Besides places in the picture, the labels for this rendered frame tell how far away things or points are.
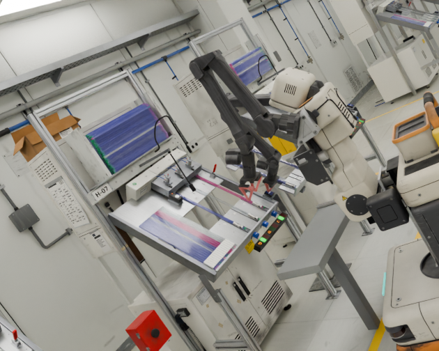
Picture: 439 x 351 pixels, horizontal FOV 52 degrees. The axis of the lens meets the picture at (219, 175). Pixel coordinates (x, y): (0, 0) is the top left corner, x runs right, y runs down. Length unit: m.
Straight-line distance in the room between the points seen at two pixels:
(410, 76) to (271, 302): 4.51
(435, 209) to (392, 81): 5.07
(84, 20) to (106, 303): 2.82
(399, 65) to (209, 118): 3.63
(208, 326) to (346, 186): 1.13
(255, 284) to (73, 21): 3.26
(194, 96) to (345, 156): 1.97
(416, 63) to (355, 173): 4.79
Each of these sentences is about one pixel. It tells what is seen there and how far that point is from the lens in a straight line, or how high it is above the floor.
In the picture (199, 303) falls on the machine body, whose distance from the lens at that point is 2.59.
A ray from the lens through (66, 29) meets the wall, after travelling 4.87.
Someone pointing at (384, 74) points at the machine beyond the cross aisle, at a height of 0.45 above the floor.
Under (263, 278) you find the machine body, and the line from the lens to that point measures 2.96.
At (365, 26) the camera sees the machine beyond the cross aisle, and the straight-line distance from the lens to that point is 6.74.
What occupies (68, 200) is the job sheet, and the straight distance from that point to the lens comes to 2.78.
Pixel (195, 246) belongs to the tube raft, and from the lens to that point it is 2.38.
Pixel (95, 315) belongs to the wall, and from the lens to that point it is 4.09.
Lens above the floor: 1.46
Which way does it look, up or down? 9 degrees down
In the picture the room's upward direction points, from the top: 33 degrees counter-clockwise
